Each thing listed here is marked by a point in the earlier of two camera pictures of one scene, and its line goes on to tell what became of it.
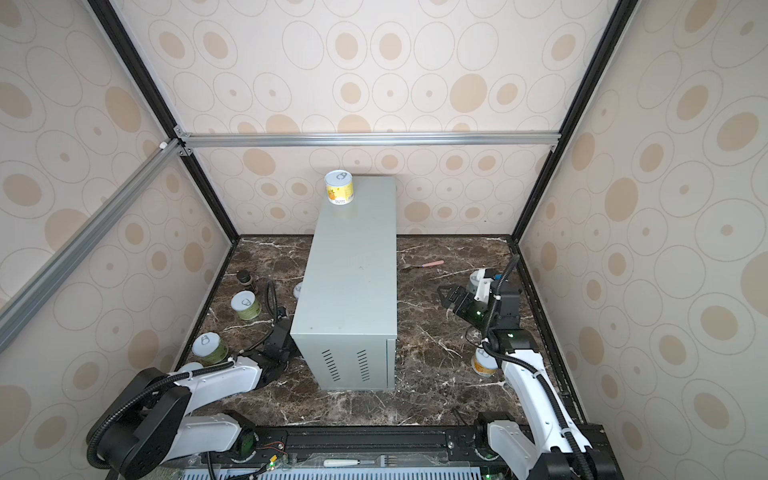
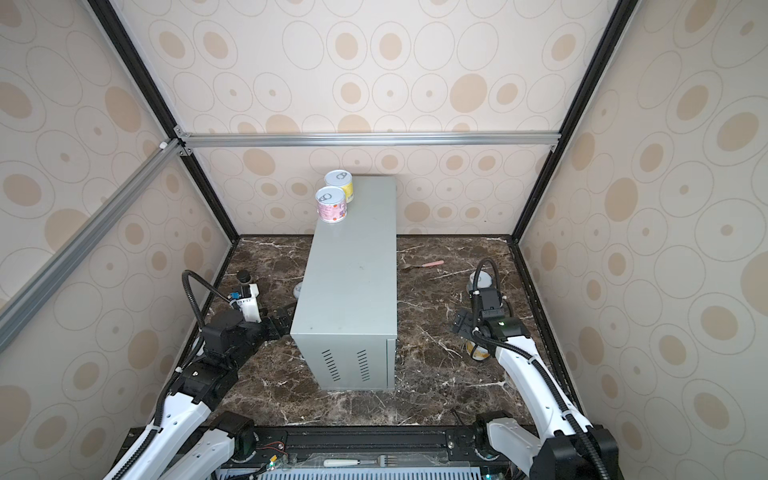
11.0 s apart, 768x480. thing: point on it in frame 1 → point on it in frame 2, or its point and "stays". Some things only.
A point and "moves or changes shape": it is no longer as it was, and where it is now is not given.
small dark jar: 244,277 stays
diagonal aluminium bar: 20,308 stays
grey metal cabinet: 344,334 stays
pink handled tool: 428,264 stays
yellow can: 484,364 moves or changes shape
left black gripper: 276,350 → 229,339
